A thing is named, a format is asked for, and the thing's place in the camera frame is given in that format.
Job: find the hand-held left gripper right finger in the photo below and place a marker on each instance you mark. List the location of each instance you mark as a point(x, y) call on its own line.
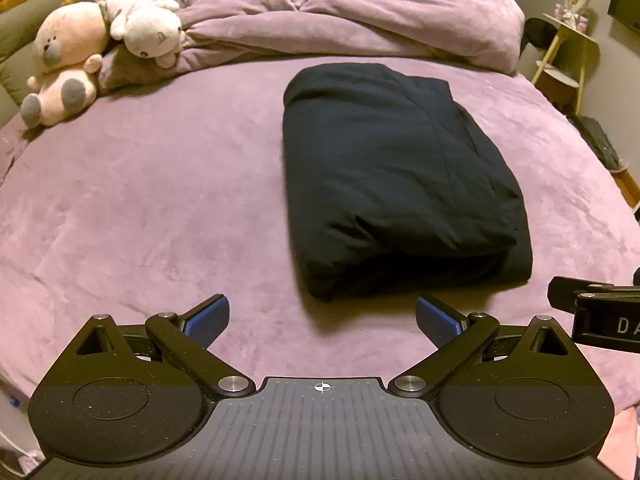
point(440, 322)

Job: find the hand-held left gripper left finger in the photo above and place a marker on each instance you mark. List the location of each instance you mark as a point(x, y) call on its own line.
point(207, 320)

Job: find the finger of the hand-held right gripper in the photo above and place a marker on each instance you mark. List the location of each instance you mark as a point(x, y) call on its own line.
point(565, 292)

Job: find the dark navy zip jacket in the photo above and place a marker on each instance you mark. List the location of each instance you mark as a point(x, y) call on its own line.
point(390, 170)

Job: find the purple bed sheet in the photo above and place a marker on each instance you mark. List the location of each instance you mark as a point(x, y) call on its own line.
point(150, 200)

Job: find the black bag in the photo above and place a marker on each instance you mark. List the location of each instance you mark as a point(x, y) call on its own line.
point(597, 142)

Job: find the yellow side table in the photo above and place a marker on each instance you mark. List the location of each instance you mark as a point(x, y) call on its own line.
point(575, 35)

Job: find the dark cloth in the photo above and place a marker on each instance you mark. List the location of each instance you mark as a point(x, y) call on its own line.
point(539, 35)

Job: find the grey purple pillow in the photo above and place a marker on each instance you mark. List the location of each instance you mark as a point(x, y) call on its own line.
point(125, 72)

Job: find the white plush toy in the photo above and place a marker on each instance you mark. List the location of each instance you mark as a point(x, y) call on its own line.
point(145, 25)

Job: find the purple duvet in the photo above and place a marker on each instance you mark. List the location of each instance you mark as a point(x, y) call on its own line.
point(400, 20)

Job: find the pink teddy bear plush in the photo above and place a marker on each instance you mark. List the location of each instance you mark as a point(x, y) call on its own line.
point(65, 45)

